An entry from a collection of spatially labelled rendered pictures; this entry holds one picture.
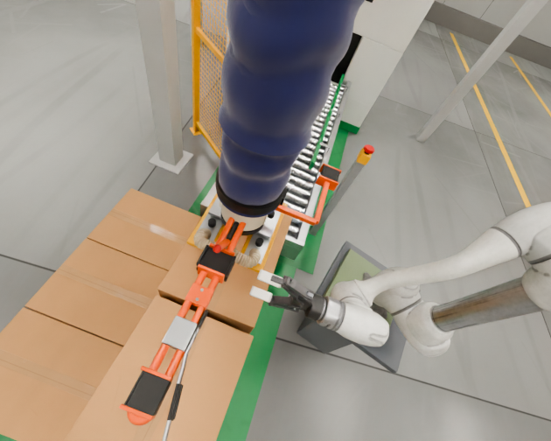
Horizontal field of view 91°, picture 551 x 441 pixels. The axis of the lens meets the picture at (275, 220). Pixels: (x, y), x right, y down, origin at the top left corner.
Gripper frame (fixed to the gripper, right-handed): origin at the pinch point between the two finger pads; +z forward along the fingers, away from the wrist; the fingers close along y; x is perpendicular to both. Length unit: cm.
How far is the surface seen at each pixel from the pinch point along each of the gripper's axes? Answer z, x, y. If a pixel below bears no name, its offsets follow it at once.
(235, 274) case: 8.8, 13.2, 30.4
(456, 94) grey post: -149, 342, 51
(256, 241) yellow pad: 5.5, 18.4, 8.3
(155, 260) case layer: 54, 20, 70
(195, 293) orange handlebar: 15.4, -9.7, -1.1
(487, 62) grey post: -153, 342, 11
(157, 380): 13.9, -30.9, -1.9
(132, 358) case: 29, -27, 31
